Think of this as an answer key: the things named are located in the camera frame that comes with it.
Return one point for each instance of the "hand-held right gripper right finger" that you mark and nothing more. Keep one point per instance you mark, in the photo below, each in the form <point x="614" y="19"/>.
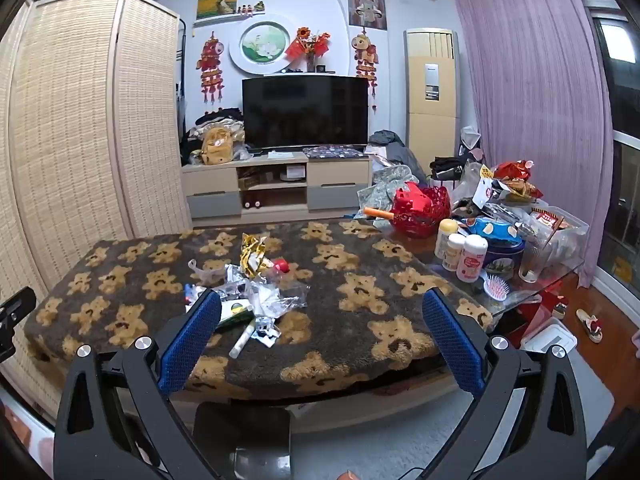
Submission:
<point x="452" y="345"/>

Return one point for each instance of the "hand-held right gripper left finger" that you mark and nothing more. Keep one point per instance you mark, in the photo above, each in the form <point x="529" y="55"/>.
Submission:
<point x="190" y="345"/>

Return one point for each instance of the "white plastic wrap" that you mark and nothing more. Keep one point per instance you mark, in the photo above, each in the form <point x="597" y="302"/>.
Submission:
<point x="265" y="295"/>

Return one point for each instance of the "gold foil wrapper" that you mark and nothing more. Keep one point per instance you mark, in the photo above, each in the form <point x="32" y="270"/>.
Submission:
<point x="252" y="255"/>

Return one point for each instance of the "small blue tube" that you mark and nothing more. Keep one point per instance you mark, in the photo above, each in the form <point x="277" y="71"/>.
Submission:
<point x="190" y="294"/>

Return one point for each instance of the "white tube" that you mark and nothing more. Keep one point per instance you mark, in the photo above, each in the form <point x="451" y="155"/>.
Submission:
<point x="242" y="340"/>

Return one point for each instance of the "pink hairbrush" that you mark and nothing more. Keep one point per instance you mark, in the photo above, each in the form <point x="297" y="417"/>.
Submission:
<point x="496" y="286"/>

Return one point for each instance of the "clear plastic bag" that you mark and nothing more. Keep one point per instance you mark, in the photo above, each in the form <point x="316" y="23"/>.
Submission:
<point x="206" y="272"/>

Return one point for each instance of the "small crumpled foil wrapper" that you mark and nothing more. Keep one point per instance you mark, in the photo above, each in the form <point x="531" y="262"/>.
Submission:
<point x="266" y="332"/>

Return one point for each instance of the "white bottle with pink label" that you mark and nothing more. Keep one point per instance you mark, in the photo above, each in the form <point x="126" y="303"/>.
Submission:
<point x="472" y="260"/>

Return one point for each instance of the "small white bottle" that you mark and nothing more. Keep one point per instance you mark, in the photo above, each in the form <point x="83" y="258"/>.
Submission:
<point x="455" y="255"/>

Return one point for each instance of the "white box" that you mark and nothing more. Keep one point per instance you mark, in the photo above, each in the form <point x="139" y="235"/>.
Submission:
<point x="547" y="336"/>

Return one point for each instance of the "blue round tin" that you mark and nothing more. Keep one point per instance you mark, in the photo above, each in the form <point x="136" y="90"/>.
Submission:
<point x="502" y="257"/>

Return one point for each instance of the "yellow-lidded bottle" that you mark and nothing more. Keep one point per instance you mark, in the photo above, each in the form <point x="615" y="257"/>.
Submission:
<point x="445" y="237"/>

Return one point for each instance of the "clear drinking glass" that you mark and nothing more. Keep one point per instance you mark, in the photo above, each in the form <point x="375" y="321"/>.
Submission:
<point x="531" y="260"/>

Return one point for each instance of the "bear-printed brown blanket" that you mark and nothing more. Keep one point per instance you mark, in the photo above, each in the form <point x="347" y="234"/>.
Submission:
<point x="340" y="300"/>

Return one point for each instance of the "red can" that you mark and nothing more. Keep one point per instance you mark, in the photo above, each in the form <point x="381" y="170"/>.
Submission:
<point x="281" y="265"/>

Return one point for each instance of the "blue snack bag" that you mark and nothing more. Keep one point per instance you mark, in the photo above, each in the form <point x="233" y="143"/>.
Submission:
<point x="492" y="230"/>

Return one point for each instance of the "slipper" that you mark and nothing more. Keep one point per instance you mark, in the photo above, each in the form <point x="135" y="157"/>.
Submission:
<point x="590" y="324"/>

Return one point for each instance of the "red openwork basket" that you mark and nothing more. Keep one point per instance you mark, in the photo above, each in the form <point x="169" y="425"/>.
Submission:
<point x="417" y="210"/>

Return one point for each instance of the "orange stick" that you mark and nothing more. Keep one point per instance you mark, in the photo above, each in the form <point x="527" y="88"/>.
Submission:
<point x="377" y="212"/>

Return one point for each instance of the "clear plastic storage box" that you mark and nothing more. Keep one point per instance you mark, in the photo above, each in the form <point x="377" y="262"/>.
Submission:
<point x="565" y="232"/>

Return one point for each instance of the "beige television cabinet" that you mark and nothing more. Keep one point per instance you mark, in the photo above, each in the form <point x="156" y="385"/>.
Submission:
<point x="215" y="180"/>

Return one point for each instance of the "floral green cloth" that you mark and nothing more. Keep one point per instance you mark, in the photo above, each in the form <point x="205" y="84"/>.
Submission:
<point x="382" y="190"/>

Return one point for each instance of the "black bag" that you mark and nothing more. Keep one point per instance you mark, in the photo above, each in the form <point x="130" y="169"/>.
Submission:
<point x="447" y="167"/>

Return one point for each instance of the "red snack bag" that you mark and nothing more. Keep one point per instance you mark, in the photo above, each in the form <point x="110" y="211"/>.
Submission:
<point x="512" y="170"/>

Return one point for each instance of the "rattan folding screen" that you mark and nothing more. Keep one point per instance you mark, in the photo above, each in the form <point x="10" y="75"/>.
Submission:
<point x="75" y="135"/>

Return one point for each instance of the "yellow backpack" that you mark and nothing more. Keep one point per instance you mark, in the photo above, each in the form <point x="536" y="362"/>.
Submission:
<point x="217" y="147"/>

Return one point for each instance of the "grey jacket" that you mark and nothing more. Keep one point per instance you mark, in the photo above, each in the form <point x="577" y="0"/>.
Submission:
<point x="397" y="152"/>

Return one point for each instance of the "dark patterned cloth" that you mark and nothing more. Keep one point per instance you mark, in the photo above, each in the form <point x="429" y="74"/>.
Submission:
<point x="335" y="151"/>

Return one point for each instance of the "pile of clothes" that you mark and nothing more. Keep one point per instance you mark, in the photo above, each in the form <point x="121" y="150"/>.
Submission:
<point x="225" y="120"/>

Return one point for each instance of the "black television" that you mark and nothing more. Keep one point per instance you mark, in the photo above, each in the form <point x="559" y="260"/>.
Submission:
<point x="305" y="110"/>

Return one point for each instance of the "purple curtain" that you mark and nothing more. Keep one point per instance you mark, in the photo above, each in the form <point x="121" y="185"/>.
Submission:
<point x="530" y="85"/>

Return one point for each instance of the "red fish hanging decoration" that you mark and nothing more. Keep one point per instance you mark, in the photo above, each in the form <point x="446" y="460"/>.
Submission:
<point x="210" y="62"/>

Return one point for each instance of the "window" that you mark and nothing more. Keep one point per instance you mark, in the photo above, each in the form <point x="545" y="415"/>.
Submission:
<point x="617" y="110"/>

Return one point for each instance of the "red hanging decoration with tassels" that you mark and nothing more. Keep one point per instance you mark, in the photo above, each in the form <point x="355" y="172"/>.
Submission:
<point x="365" y="60"/>

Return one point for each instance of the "red flower arrangement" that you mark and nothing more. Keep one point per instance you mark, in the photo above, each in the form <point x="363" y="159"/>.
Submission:
<point x="306" y="45"/>

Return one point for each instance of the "row of small figurines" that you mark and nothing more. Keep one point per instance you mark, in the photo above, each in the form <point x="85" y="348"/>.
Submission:
<point x="248" y="8"/>

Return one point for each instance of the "landscape painting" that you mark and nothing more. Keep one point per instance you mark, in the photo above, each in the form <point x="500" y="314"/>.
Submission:
<point x="216" y="1"/>

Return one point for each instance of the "round lotus wall art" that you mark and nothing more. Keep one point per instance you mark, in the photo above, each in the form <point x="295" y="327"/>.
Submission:
<point x="264" y="45"/>

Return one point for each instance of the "wall poster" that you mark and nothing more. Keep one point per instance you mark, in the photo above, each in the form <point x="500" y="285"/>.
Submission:
<point x="367" y="5"/>

